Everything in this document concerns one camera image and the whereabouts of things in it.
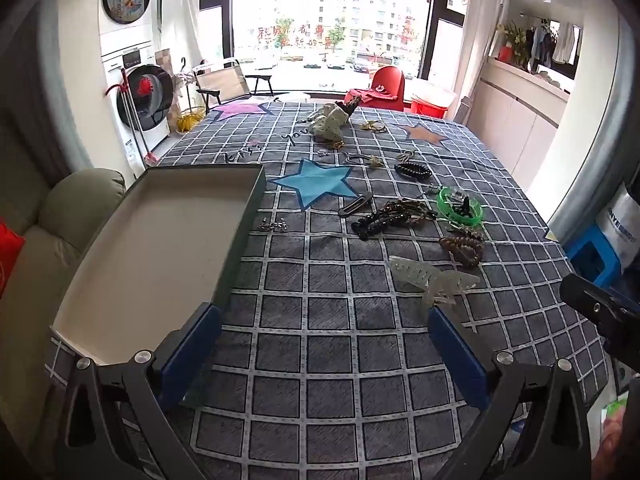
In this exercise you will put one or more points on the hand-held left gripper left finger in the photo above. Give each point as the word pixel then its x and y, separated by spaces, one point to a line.
pixel 192 350

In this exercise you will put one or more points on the red cloth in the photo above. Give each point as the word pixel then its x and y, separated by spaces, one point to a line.
pixel 362 96

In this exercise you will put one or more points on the red cushion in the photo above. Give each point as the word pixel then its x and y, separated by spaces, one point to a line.
pixel 10 255

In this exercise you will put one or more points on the small black stool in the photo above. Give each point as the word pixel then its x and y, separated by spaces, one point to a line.
pixel 260 80

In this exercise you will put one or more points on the dark oval hair barrette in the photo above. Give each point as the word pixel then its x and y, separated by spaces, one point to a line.
pixel 355 205

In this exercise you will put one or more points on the red bucket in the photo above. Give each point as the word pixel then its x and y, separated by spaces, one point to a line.
pixel 432 105

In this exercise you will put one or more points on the white washing machine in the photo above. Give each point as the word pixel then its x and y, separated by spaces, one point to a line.
pixel 145 95

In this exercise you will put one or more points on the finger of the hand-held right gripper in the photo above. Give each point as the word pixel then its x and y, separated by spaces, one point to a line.
pixel 625 335
pixel 585 292

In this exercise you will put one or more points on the large window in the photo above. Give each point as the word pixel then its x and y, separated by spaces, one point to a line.
pixel 330 20

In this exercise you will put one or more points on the small silver earrings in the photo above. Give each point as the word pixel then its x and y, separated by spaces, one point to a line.
pixel 272 225

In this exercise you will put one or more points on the grey shallow cardboard box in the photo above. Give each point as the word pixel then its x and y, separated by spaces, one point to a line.
pixel 160 240

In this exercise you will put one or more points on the beige sofa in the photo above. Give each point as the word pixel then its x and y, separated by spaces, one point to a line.
pixel 65 220

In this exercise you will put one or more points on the white shopping bag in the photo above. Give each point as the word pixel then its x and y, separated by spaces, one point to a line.
pixel 617 225

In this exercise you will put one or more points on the green plastic bangle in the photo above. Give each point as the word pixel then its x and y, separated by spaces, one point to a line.
pixel 445 207

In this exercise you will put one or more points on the blue plastic stool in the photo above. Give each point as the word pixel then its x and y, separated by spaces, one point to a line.
pixel 582 255

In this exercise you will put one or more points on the clear hair claw clip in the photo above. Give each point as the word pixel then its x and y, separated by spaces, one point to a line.
pixel 425 275

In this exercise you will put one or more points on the red plastic chair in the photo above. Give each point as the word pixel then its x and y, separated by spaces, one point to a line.
pixel 387 85

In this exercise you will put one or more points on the silver charm pendant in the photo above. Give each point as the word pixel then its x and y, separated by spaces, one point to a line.
pixel 434 190

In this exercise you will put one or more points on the grey plaid star blanket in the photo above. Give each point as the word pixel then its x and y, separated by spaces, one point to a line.
pixel 325 360

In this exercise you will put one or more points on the beige folding chair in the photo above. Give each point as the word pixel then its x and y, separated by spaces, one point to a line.
pixel 225 82

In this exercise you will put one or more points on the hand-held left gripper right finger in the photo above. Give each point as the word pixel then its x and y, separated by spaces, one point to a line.
pixel 457 355

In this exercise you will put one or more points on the yellow duster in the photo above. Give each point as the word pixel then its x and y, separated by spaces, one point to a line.
pixel 190 121

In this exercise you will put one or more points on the flower bouquet red vase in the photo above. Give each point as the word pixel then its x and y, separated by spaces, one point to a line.
pixel 512 42

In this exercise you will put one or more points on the red white mop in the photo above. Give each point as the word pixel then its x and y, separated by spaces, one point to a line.
pixel 131 115

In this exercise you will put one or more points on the small black hair clip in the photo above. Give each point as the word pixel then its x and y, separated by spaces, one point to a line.
pixel 465 207

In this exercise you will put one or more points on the white curtain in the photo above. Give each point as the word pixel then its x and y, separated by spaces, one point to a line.
pixel 177 20

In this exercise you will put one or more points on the hanging clothes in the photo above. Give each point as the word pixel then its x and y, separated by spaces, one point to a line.
pixel 555 42

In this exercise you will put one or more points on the white low cabinet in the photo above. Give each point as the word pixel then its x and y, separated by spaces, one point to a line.
pixel 510 115

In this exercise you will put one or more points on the cream bow scrunchie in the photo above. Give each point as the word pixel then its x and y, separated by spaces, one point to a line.
pixel 330 122

